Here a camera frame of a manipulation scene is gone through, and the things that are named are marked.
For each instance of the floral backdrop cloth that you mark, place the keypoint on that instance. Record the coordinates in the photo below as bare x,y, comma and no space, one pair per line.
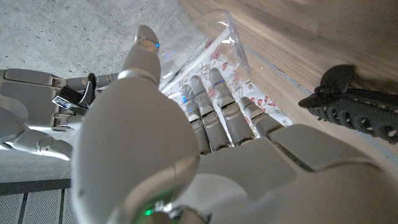
245,93

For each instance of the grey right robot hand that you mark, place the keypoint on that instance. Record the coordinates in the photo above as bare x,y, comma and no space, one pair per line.
28,102

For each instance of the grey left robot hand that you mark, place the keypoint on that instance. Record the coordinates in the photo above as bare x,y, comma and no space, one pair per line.
140,133

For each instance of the black hair claw clip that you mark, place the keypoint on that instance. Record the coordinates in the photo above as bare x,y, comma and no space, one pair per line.
354,105

